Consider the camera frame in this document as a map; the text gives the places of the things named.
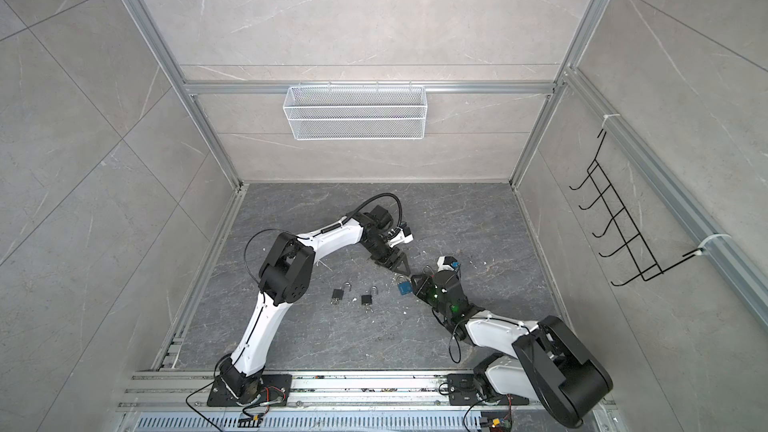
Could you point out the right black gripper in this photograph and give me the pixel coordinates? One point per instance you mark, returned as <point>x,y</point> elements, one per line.
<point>425,283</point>

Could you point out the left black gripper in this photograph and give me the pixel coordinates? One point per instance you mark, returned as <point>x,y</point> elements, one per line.
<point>396,265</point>

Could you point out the blue padlock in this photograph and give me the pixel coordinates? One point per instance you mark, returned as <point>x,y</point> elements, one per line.
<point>404,285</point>

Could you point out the black padlock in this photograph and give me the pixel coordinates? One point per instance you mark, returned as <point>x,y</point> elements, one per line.
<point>367,299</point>
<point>339,293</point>

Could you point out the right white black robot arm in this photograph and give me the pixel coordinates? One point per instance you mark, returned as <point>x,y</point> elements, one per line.
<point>540,360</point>

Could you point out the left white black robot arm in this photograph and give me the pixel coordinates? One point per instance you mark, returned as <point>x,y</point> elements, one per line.
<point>285,276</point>

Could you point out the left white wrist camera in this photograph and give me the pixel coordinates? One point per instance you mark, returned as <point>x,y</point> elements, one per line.
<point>400,235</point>

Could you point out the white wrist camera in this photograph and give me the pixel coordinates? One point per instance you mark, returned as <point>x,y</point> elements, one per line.
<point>400,235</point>
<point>448,264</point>

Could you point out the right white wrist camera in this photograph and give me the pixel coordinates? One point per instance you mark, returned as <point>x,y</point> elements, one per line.
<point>448,264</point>

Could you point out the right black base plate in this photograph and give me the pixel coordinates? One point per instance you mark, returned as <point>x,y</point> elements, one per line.
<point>465,389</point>

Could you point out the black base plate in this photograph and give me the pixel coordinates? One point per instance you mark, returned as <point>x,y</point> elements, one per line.
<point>465,389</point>
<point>270,389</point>

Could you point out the white wire mesh basket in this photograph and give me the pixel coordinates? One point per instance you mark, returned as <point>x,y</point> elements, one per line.
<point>360,112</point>

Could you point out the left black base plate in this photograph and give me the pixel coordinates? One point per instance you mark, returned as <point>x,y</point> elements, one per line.
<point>270,389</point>

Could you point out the black wire hook rack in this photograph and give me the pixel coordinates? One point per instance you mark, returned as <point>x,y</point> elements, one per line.
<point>620,220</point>

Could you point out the aluminium front rail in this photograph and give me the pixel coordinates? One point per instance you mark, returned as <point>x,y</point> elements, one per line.
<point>168,390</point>

